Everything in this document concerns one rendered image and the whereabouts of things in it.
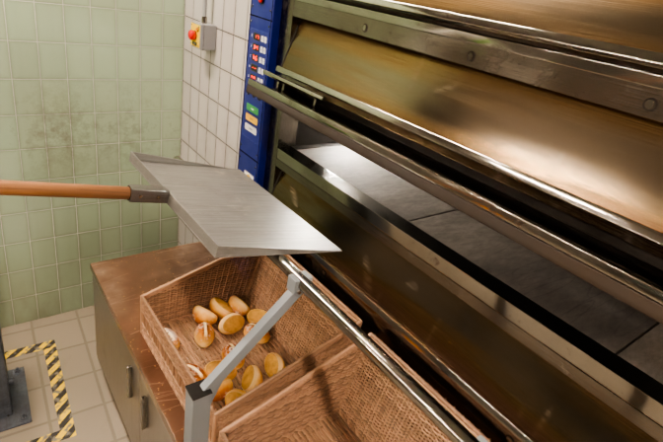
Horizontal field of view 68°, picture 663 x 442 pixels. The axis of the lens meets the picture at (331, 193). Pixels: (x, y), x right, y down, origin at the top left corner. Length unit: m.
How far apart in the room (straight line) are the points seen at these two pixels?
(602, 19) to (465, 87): 0.32
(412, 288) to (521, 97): 0.57
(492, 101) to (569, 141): 0.19
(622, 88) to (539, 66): 0.16
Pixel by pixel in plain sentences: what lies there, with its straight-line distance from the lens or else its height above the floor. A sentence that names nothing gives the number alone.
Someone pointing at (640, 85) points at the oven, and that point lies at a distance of 0.97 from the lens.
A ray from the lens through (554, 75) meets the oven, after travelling 1.03.
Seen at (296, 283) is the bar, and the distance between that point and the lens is 1.05.
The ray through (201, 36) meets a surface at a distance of 2.14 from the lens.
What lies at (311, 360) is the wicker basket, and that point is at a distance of 1.45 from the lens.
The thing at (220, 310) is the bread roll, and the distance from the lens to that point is 1.81.
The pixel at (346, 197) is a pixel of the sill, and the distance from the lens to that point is 1.47.
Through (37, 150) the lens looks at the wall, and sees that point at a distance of 2.47.
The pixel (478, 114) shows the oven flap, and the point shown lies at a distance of 1.12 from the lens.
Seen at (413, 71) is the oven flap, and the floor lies 1.58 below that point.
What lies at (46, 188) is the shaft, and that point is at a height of 1.28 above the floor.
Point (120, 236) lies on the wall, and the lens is 2.74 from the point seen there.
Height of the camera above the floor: 1.76
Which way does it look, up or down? 24 degrees down
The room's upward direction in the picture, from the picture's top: 10 degrees clockwise
